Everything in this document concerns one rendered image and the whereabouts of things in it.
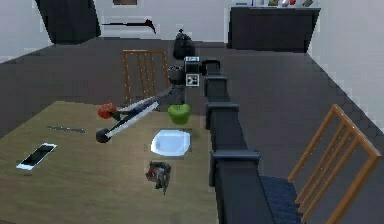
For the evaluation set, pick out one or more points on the white plate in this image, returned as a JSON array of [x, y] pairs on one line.
[[170, 142]]

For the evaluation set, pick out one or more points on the green box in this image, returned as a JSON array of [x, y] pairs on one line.
[[273, 2]]

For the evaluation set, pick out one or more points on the black sideboard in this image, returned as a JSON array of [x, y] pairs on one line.
[[271, 28]]

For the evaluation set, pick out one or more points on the red ball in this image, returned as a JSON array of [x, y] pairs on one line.
[[292, 2]]

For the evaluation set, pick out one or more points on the green apple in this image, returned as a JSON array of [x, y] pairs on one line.
[[179, 113]]

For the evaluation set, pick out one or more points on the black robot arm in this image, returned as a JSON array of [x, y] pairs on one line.
[[226, 140]]

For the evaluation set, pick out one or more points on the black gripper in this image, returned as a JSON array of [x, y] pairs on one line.
[[176, 78]]

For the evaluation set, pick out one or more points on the wooden chair with blue seat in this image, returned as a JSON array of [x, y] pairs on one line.
[[320, 173]]

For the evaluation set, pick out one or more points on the wooden dining table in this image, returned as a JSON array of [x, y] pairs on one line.
[[100, 173]]

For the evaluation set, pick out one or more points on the grey vase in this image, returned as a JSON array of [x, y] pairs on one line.
[[284, 3]]

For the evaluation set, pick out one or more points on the grey knife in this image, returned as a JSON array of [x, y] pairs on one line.
[[66, 129]]

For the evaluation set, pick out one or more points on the brown box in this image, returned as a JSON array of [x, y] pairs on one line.
[[307, 3]]

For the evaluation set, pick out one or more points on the black garbage bag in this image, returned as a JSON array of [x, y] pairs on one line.
[[183, 46]]

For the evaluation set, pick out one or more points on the blue book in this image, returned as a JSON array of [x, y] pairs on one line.
[[241, 4]]

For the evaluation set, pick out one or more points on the framed wall picture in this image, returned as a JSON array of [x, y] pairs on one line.
[[125, 2]]

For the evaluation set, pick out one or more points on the red tomato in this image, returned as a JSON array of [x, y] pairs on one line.
[[106, 110]]

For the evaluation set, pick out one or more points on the black phone with white frame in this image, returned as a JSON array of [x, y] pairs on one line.
[[36, 156]]

